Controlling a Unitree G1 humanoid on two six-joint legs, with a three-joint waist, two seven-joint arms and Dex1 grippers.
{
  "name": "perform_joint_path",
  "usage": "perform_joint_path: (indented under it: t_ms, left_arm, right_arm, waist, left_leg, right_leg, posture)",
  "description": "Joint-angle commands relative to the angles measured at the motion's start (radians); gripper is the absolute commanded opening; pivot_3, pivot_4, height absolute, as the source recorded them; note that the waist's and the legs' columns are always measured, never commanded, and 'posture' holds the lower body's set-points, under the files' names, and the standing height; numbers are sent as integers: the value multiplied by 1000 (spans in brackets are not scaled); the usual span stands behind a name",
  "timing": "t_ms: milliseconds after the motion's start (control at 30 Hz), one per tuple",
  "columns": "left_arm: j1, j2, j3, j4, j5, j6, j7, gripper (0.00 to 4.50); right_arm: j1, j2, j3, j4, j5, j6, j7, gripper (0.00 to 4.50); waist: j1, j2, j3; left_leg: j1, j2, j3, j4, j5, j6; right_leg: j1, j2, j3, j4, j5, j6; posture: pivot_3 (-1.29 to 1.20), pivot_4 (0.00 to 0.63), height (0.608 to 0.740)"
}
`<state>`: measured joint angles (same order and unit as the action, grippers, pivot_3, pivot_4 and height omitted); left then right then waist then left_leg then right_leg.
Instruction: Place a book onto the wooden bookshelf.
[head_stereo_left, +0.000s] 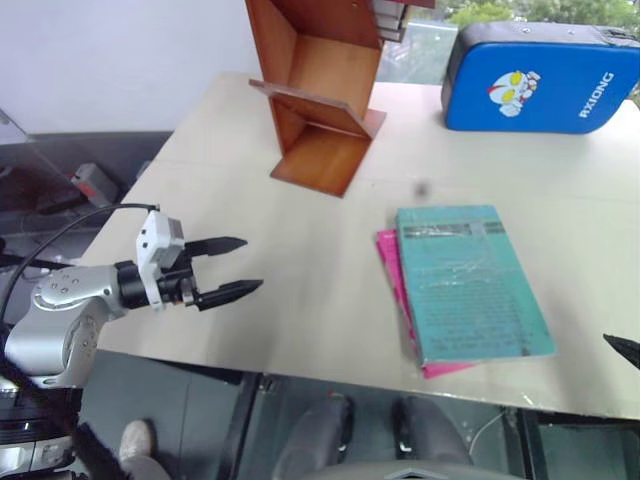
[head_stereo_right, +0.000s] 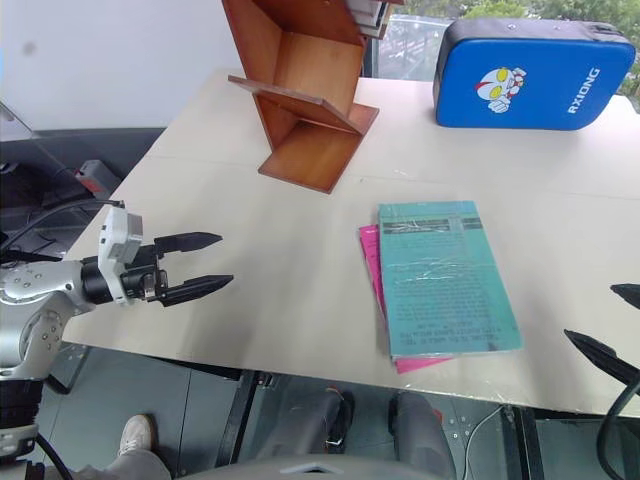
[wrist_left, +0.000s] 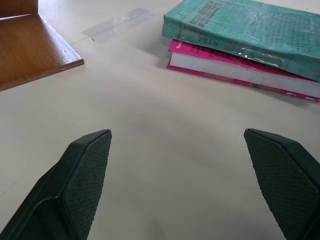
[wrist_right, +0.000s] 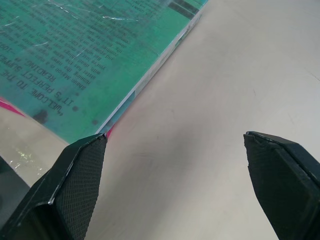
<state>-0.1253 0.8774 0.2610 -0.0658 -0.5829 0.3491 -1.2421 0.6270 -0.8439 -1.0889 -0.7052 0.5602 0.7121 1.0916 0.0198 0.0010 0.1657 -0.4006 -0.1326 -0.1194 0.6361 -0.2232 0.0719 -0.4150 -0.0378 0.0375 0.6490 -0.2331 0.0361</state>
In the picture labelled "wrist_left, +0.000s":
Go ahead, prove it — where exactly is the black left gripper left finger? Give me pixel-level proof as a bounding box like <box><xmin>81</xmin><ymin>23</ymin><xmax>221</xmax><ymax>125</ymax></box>
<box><xmin>0</xmin><ymin>129</ymin><xmax>113</xmax><ymax>240</ymax></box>

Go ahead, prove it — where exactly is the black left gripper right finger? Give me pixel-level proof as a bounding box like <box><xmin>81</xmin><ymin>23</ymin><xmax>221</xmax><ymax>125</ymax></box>
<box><xmin>243</xmin><ymin>128</ymin><xmax>320</xmax><ymax>240</ymax></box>

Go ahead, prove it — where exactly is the pink magenta book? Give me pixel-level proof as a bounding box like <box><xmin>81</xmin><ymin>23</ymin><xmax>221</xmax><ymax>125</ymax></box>
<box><xmin>166</xmin><ymin>39</ymin><xmax>320</xmax><ymax>103</ymax></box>

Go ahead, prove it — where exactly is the wooden bookend stand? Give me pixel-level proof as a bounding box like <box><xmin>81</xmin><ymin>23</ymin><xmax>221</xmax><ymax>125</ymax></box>
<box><xmin>0</xmin><ymin>0</ymin><xmax>85</xmax><ymax>92</ymax></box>

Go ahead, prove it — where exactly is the teal green book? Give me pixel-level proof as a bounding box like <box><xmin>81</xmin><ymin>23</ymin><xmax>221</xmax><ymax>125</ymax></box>
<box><xmin>161</xmin><ymin>0</ymin><xmax>320</xmax><ymax>83</ymax></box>

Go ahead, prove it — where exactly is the clear tape strip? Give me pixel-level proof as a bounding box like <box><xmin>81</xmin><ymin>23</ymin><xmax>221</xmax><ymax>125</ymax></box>
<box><xmin>80</xmin><ymin>7</ymin><xmax>156</xmax><ymax>43</ymax></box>

